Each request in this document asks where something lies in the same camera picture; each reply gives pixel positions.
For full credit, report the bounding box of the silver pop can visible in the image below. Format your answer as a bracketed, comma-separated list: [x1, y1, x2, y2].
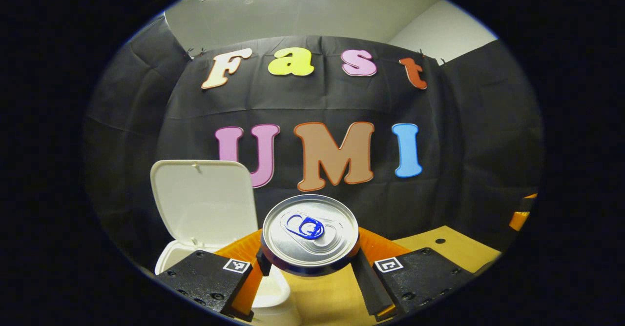
[260, 194, 361, 277]

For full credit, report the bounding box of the wooden desktop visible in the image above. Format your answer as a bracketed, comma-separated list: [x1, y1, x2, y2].
[281, 225, 502, 326]

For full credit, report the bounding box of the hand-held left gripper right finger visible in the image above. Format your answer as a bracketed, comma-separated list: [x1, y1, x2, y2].
[351, 227, 475, 322]

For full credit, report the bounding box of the black backdrop cloth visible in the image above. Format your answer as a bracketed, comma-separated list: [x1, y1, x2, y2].
[83, 16, 545, 268]

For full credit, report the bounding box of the white desktop garbage bin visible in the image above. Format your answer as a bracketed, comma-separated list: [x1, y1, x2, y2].
[150, 159, 302, 326]

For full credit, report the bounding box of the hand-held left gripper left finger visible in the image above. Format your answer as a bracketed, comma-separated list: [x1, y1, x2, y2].
[155, 228, 265, 323]

